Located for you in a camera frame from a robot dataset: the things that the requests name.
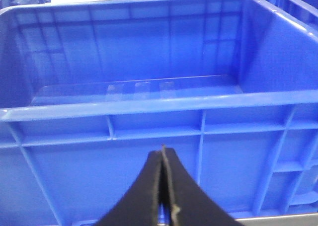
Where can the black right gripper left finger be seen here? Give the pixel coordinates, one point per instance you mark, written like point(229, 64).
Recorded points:
point(140, 204)

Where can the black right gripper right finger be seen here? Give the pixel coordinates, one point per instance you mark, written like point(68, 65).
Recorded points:
point(184, 202)

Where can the right blue plastic crate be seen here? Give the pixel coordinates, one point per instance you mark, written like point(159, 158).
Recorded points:
point(87, 90)

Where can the steel front shelf rail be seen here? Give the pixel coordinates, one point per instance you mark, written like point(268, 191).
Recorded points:
point(287, 220)

